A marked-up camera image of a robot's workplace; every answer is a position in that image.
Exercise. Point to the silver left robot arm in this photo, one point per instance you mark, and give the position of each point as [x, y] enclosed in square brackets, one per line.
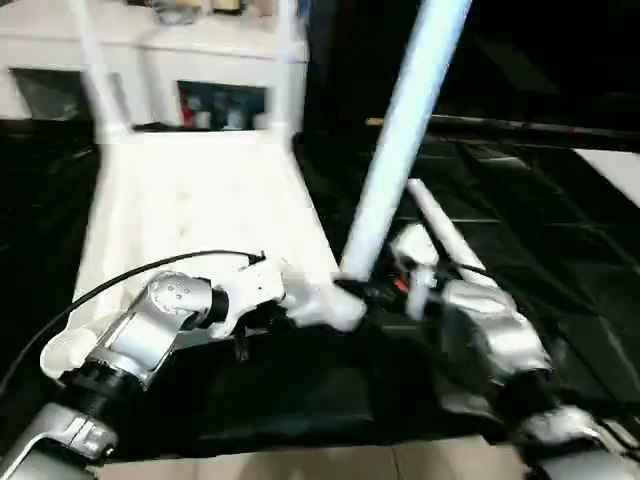
[135, 325]

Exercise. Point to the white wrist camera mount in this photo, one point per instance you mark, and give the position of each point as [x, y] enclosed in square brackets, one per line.
[417, 250]
[250, 290]

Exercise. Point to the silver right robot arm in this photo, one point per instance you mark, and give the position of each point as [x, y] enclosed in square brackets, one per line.
[500, 330]

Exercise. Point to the white plastic table leg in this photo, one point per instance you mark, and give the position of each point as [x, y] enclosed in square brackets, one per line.
[100, 75]
[285, 75]
[450, 230]
[405, 125]

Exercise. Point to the black work mat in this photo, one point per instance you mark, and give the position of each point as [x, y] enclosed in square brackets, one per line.
[325, 390]

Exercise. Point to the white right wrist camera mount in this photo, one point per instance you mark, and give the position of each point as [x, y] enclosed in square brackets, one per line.
[417, 250]

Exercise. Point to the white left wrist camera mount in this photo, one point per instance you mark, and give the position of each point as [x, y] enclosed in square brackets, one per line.
[250, 290]

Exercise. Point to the white sideboard with glass doors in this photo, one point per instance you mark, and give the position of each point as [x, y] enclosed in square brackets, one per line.
[190, 50]

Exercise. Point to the black backdrop cloth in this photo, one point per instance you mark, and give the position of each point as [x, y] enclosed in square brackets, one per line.
[525, 50]

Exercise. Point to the grey metal rod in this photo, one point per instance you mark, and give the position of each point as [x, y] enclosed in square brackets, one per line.
[525, 127]

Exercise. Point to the white plastic table top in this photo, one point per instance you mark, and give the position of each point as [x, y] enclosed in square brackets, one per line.
[200, 210]

